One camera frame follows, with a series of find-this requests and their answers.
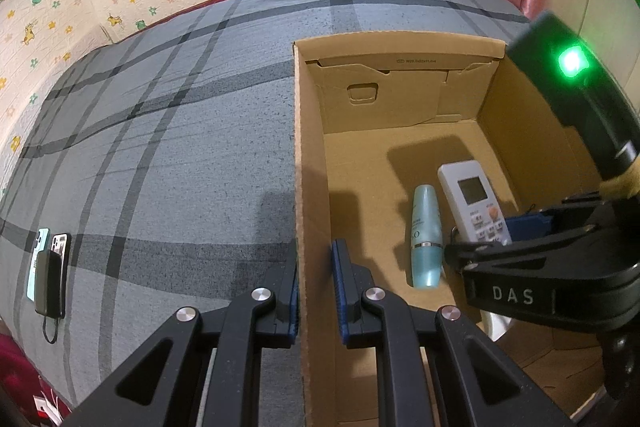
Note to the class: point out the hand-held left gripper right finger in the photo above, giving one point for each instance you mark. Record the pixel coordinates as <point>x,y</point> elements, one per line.
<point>341,292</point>

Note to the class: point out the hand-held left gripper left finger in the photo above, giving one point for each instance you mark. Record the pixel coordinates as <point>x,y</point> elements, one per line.
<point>292,302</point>

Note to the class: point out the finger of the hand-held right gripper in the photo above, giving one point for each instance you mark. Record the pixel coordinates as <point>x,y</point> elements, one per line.
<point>500,254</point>
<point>530,227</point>

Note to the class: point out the white remote control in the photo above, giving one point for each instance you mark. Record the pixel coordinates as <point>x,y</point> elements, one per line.
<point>470,187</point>

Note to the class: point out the teal bottle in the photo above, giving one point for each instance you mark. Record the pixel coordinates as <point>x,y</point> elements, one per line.
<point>426,257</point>

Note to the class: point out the brown cardboard box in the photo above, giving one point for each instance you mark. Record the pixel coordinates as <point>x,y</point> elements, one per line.
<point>365,167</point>

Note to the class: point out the dark-cased phone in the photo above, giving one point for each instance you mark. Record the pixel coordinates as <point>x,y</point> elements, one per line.
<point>61,243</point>

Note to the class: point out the black power bank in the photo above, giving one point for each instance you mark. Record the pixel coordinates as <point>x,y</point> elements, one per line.
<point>50,282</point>

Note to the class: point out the teal phone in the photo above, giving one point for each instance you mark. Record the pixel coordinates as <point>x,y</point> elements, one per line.
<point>41,239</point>

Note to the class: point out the dark red cloth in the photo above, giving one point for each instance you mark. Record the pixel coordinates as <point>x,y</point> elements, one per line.
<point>20,372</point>

